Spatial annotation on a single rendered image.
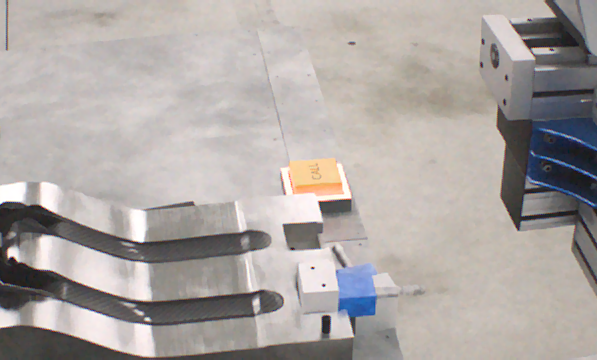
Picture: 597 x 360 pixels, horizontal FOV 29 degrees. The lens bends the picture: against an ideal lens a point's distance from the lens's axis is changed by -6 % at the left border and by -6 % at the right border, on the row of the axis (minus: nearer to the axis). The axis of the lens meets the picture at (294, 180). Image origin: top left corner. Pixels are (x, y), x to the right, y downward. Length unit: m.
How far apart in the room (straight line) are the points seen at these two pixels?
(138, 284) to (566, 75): 0.62
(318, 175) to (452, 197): 1.50
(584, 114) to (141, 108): 0.65
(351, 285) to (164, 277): 0.20
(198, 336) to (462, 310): 1.49
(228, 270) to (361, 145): 1.93
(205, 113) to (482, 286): 1.15
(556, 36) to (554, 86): 0.10
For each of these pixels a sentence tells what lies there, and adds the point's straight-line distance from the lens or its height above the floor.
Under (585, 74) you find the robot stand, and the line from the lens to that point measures 1.55.
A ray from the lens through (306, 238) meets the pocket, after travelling 1.37.
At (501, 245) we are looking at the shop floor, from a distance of 2.86.
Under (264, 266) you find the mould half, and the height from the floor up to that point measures 0.89.
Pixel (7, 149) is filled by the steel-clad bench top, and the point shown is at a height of 0.80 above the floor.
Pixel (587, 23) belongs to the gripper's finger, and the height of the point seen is 1.42.
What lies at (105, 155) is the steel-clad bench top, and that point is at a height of 0.80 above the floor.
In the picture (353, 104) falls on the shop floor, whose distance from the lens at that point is 3.38.
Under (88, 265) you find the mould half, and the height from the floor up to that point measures 0.91.
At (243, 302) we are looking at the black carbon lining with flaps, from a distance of 1.26.
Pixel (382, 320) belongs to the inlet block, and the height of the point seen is 0.82.
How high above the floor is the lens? 1.67
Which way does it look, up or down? 33 degrees down
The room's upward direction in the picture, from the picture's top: straight up
